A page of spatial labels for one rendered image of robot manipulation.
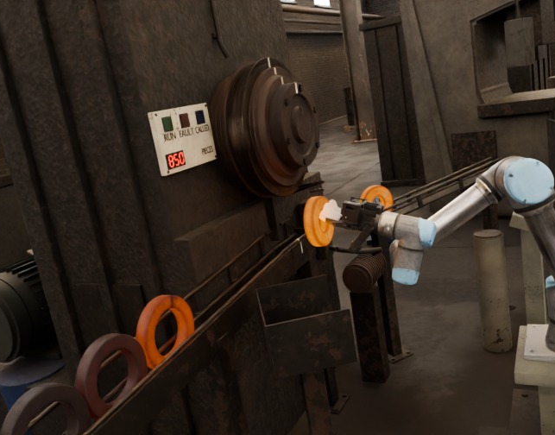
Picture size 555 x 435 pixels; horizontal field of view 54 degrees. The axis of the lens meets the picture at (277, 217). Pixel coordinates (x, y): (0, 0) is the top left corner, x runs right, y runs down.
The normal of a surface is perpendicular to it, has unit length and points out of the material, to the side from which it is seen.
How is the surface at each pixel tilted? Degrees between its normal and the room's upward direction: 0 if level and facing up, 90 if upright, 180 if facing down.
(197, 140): 90
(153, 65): 90
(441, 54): 90
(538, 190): 79
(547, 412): 90
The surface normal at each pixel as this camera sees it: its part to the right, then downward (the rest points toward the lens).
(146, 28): 0.87, -0.04
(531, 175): -0.18, 0.06
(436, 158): -0.66, 0.28
